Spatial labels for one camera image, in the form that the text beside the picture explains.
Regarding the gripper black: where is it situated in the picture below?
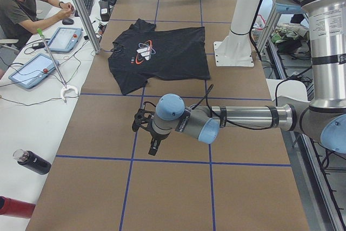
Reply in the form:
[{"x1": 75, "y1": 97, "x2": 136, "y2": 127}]
[{"x1": 148, "y1": 130, "x2": 165, "y2": 156}]

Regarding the black printed t-shirt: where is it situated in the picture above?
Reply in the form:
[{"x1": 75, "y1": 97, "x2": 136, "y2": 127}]
[{"x1": 108, "y1": 19, "x2": 210, "y2": 95}]

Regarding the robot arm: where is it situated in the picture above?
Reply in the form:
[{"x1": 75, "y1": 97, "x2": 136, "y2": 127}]
[{"x1": 148, "y1": 0, "x2": 345, "y2": 155}]

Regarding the pile of clothes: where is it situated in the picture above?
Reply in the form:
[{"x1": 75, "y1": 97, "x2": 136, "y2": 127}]
[{"x1": 270, "y1": 23, "x2": 309, "y2": 53}]

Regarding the reacher grabber stick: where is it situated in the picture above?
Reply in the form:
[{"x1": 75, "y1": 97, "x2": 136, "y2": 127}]
[{"x1": 37, "y1": 29, "x2": 78, "y2": 103}]

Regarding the black water bottle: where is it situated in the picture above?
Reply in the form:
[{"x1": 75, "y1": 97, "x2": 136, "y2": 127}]
[{"x1": 12, "y1": 149, "x2": 51, "y2": 175}]

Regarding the far teach pendant tablet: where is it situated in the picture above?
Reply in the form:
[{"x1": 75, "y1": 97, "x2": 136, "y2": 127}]
[{"x1": 48, "y1": 27, "x2": 83, "y2": 53}]

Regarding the teach pendant tablet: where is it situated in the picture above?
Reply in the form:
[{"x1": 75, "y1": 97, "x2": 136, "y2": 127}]
[
  {"x1": 8, "y1": 54, "x2": 55, "y2": 89},
  {"x1": 48, "y1": 27, "x2": 83, "y2": 53}
]

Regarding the near teach pendant tablet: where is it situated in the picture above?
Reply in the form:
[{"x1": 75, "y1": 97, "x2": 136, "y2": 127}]
[{"x1": 8, "y1": 54, "x2": 55, "y2": 89}]

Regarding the black box with label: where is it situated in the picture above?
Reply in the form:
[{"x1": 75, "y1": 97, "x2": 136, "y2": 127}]
[{"x1": 98, "y1": 1, "x2": 110, "y2": 22}]

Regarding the white chair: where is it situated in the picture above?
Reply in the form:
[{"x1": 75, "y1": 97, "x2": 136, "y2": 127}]
[{"x1": 266, "y1": 78, "x2": 308, "y2": 103}]

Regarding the black computer mouse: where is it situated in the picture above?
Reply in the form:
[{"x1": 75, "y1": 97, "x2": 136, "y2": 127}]
[{"x1": 62, "y1": 18, "x2": 74, "y2": 25}]

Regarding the red bottle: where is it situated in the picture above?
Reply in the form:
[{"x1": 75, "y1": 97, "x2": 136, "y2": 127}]
[{"x1": 1, "y1": 196, "x2": 36, "y2": 219}]

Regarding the black keyboard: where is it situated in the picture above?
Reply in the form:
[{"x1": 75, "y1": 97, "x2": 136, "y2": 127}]
[{"x1": 74, "y1": 0, "x2": 96, "y2": 17}]

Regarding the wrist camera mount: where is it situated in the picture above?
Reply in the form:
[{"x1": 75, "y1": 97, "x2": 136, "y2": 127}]
[{"x1": 132, "y1": 108, "x2": 155, "y2": 132}]

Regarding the aluminium frame post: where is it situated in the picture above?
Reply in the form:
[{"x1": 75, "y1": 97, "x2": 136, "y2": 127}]
[{"x1": 72, "y1": 0, "x2": 101, "y2": 54}]

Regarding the white pedestal column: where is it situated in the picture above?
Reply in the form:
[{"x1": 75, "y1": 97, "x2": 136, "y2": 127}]
[{"x1": 230, "y1": 0, "x2": 261, "y2": 36}]

